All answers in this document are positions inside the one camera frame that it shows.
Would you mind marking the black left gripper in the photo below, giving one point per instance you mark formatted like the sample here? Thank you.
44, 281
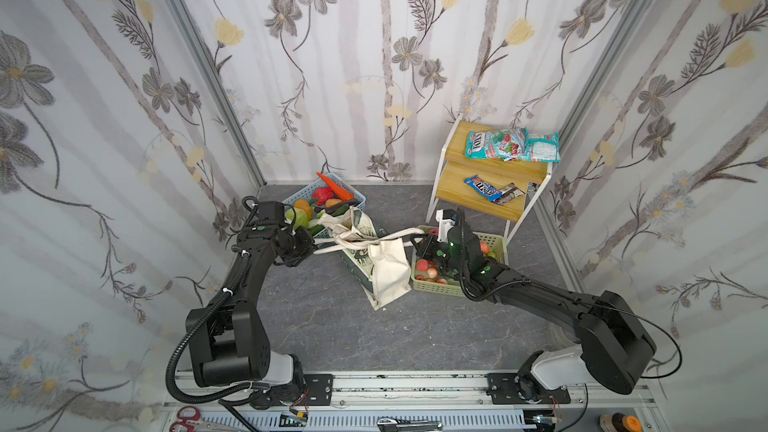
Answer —
303, 243

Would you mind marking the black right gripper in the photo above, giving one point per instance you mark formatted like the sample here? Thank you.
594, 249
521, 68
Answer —
455, 244

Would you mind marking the cream canvas grocery bag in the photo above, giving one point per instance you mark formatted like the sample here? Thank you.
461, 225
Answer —
377, 260

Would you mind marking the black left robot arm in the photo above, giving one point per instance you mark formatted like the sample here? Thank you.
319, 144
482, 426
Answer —
226, 349

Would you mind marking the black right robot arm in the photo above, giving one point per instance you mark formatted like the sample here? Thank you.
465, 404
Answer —
612, 345

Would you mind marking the green cucumber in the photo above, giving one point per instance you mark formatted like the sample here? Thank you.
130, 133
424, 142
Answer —
326, 218

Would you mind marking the green cabbage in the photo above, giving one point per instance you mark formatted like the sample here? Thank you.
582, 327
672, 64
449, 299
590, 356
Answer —
296, 218

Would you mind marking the blue plastic vegetable basket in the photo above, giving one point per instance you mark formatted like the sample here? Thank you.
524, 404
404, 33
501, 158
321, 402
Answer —
306, 192

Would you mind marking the blue chocolate bar packet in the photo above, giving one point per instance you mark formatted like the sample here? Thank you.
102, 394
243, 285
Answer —
484, 188

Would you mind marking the brown snack bar packet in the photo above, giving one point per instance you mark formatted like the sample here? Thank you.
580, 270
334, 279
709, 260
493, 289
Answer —
508, 193

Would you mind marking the white wooden two-tier shelf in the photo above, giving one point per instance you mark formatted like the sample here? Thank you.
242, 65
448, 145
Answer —
454, 167

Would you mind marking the red green candy packet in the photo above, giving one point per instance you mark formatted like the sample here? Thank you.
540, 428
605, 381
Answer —
503, 144

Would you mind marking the teal white snack packet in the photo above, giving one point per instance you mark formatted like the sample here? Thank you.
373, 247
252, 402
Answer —
543, 148

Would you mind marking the orange capped bottle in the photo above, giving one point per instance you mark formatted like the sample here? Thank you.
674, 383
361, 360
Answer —
620, 422

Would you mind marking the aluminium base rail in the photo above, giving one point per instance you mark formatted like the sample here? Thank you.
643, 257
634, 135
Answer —
457, 400

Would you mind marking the red handled scissors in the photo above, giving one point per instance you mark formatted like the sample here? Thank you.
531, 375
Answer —
189, 419

